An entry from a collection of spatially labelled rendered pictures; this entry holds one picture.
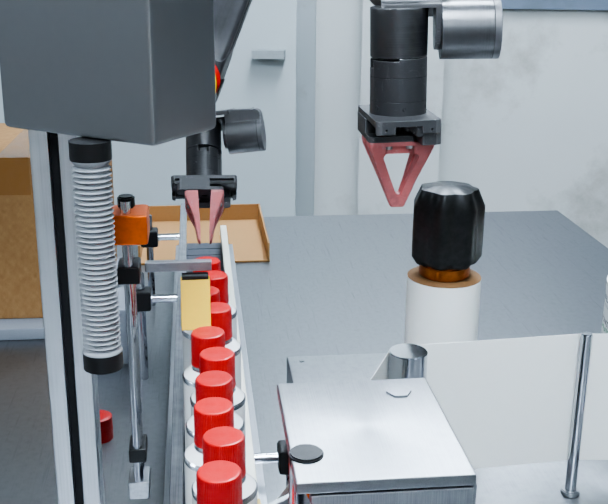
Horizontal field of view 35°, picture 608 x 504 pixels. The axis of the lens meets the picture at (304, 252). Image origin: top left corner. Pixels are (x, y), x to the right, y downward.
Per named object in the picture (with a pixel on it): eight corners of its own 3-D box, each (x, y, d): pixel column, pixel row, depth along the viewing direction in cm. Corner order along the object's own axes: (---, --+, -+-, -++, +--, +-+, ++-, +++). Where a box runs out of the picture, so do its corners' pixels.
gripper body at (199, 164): (237, 185, 149) (236, 143, 152) (170, 185, 148) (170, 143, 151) (236, 203, 155) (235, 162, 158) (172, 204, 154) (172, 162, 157)
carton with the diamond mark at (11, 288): (99, 317, 160) (90, 156, 152) (-50, 320, 158) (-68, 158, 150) (117, 259, 189) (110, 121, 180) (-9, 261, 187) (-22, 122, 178)
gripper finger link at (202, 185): (225, 233, 146) (223, 177, 150) (177, 234, 145) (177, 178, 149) (224, 250, 152) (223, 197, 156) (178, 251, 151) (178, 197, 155)
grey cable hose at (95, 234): (122, 373, 87) (109, 144, 81) (81, 375, 87) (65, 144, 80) (124, 357, 91) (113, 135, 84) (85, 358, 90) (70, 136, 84)
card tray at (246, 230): (269, 261, 194) (269, 242, 193) (138, 265, 191) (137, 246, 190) (259, 220, 223) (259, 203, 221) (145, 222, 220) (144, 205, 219)
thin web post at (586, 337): (582, 498, 104) (600, 336, 98) (564, 499, 104) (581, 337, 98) (575, 488, 106) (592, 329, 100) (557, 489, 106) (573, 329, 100)
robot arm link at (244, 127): (191, 82, 159) (180, 83, 150) (260, 74, 158) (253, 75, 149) (200, 155, 161) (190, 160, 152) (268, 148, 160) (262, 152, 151)
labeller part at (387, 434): (476, 485, 59) (477, 471, 58) (294, 495, 57) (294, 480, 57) (425, 386, 71) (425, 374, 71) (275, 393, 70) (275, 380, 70)
